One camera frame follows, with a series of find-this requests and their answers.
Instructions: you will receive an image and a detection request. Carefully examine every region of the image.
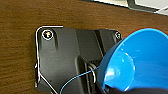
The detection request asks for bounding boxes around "blue bowl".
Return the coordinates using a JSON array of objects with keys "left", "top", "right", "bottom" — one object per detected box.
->
[{"left": 99, "top": 28, "right": 168, "bottom": 93}]

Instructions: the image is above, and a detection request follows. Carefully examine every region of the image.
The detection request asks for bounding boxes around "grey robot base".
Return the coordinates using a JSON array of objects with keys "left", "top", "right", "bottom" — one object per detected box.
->
[{"left": 33, "top": 25, "right": 123, "bottom": 94}]

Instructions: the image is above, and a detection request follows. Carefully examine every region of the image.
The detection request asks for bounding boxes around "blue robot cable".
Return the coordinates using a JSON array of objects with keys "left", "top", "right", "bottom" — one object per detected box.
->
[{"left": 59, "top": 64, "right": 101, "bottom": 94}]

